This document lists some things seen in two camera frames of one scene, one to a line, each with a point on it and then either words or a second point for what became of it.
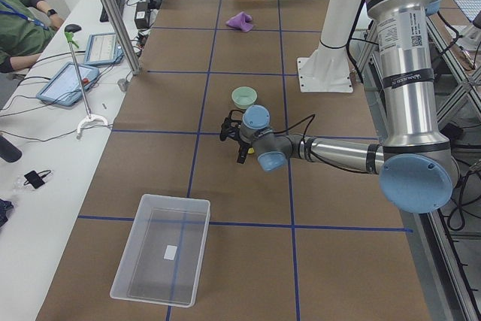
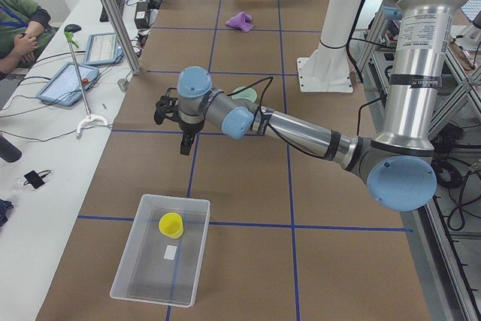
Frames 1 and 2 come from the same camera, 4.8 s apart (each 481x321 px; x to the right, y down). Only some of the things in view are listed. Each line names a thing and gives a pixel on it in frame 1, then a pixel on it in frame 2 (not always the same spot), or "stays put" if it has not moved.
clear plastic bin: (162, 261) stays put
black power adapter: (141, 19) stays put
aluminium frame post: (121, 28) stays put
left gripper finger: (242, 155) -> (186, 144)
